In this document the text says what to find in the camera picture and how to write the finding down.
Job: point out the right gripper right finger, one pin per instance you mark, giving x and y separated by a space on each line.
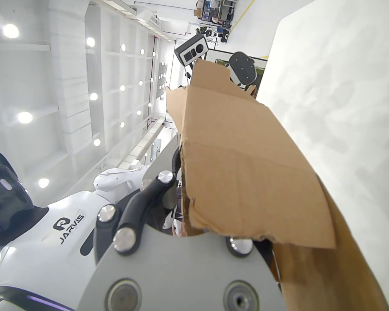
240 247

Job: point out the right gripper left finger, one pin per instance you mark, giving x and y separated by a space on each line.
142 200

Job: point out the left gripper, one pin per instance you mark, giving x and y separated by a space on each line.
244 67

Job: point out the small brown carton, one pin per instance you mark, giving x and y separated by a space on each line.
246 169

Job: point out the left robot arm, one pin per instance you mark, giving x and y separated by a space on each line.
116 181

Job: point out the robot body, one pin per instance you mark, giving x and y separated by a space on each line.
42 247

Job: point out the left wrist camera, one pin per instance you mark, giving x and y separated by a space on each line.
191 51

